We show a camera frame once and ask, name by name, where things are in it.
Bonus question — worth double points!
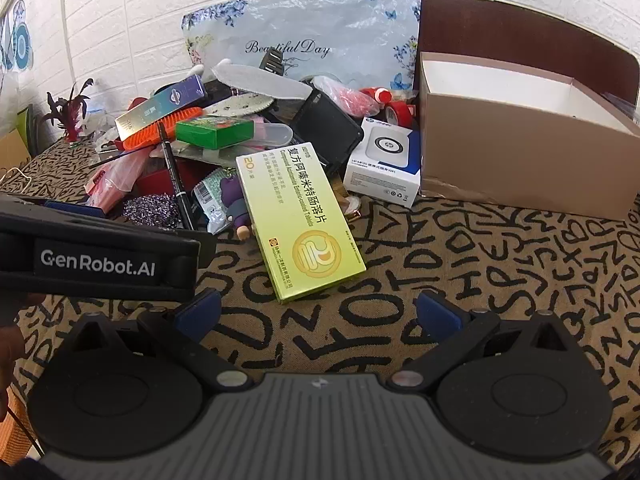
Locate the person's left hand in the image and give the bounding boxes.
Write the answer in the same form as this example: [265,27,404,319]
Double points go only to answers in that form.
[0,327,26,421]

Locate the black rectangular case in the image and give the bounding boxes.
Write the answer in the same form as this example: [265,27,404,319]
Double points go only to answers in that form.
[290,89,366,171]

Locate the clear bag of red items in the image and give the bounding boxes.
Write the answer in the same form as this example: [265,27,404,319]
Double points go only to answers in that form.
[312,76,383,118]

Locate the red artificial plant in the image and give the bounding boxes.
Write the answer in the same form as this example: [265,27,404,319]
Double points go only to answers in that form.
[42,78,96,143]

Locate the orange silicone brush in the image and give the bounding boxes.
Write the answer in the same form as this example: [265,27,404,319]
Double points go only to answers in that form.
[122,106,206,152]

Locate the gold and blue long box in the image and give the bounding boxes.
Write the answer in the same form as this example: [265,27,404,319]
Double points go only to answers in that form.
[115,74,208,141]

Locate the white and blue device box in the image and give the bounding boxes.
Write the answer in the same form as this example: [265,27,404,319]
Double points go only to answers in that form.
[342,116,423,209]

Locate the black hair clip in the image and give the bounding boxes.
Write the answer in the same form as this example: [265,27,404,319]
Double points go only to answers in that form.
[259,50,287,77]

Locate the green plastic object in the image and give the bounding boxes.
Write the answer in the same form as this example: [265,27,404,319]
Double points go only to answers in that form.
[16,105,41,156]

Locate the red box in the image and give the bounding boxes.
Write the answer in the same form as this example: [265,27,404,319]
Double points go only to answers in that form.
[132,167,176,198]

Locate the pink plastic bag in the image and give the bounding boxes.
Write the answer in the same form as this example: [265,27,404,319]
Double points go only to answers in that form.
[85,147,151,211]

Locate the red tape roll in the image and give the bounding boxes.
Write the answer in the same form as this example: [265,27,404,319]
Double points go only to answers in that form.
[382,100,418,128]
[360,86,393,106]

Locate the thin black pen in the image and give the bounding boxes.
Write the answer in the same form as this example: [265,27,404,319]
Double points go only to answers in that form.
[89,151,147,170]

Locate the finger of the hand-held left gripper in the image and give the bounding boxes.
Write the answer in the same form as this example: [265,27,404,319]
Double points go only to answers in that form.
[0,194,217,266]

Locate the blue wall decal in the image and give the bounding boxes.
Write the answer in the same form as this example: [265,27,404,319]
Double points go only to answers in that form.
[0,0,36,76]

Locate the letter-patterned cloth desktop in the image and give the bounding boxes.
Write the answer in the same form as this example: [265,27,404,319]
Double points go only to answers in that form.
[0,135,640,461]

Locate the white plastic bag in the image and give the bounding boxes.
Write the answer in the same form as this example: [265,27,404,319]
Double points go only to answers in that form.
[82,105,121,141]

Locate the white insole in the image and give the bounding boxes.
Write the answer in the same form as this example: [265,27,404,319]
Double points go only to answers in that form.
[212,58,313,102]

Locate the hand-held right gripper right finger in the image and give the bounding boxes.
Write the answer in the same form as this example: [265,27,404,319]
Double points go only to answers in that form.
[387,290,581,393]

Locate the green small box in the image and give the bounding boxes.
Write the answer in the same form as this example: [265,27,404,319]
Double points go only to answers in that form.
[175,116,255,151]

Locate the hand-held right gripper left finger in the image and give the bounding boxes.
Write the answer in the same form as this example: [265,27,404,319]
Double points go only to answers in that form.
[60,290,256,393]

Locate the green and white barcode packet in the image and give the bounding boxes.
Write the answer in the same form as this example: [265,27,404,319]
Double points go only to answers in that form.
[192,167,238,233]

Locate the purple toy figure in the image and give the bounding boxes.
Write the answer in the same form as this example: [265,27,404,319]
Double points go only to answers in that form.
[218,175,256,242]

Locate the silver metal scouring ball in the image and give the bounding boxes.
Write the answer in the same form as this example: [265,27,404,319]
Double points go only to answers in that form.
[122,194,181,228]

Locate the clear plastic long case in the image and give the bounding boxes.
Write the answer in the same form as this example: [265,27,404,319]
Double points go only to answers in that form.
[220,122,294,150]

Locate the cream perforated insole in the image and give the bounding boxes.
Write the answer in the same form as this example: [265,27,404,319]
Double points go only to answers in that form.
[205,92,273,120]

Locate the black marker pen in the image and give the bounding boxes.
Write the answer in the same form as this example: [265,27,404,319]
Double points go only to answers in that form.
[159,124,196,231]

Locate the yellow-green medicine box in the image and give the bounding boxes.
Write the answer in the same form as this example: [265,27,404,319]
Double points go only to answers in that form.
[235,142,368,303]

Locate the plain brown cardboard box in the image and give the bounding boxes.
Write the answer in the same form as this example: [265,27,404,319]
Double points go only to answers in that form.
[0,130,31,171]

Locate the tan cardboard box white inside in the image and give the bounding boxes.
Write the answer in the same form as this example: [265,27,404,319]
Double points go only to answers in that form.
[417,51,640,221]

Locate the floral plastic bag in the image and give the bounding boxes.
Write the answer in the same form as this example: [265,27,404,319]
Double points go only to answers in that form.
[181,0,423,106]

